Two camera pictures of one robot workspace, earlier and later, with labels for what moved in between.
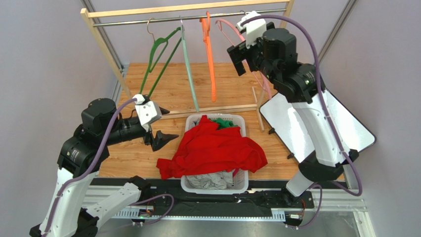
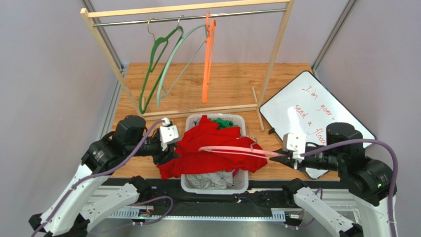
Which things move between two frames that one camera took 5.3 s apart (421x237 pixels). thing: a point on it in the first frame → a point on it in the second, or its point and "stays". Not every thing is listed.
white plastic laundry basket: [240, 178] stays
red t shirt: [206, 146] stays
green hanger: [156, 42] stays
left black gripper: [160, 140] → [164, 157]
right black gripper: [239, 58] → [292, 160]
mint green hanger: [188, 66] → [169, 57]
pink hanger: [232, 21] → [249, 152]
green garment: [223, 124] stays
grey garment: [216, 180] stays
